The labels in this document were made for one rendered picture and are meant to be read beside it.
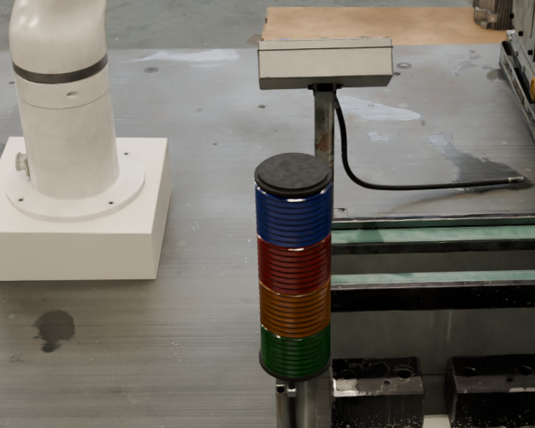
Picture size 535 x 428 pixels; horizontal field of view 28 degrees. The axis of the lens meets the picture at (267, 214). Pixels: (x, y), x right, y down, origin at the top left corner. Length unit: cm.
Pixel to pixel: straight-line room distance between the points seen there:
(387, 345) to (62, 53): 52
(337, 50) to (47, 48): 36
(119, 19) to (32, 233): 294
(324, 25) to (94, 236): 248
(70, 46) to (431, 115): 71
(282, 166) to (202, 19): 344
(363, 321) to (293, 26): 264
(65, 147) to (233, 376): 37
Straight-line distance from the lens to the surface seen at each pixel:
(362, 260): 128
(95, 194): 143
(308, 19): 383
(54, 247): 141
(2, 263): 144
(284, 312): 86
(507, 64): 195
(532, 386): 118
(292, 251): 83
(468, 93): 187
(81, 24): 133
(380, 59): 136
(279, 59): 136
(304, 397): 95
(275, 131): 174
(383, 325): 121
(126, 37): 413
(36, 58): 133
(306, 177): 81
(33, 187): 146
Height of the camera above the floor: 164
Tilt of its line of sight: 33 degrees down
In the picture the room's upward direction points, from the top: 2 degrees counter-clockwise
